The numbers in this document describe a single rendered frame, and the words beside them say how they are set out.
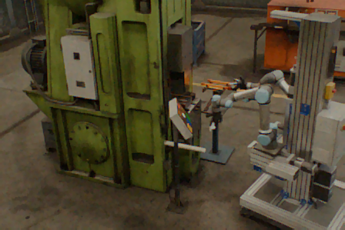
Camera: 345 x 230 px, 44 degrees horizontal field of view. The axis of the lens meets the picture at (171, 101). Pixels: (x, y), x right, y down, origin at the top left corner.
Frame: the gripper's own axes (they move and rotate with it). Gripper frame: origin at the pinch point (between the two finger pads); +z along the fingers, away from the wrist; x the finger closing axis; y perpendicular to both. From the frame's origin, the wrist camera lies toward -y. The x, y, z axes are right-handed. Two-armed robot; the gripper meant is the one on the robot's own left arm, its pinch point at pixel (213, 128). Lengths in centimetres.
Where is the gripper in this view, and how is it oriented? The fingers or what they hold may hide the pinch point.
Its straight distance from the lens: 413.4
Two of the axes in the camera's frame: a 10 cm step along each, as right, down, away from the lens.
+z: 0.3, 9.0, 4.3
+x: 6.2, -3.6, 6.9
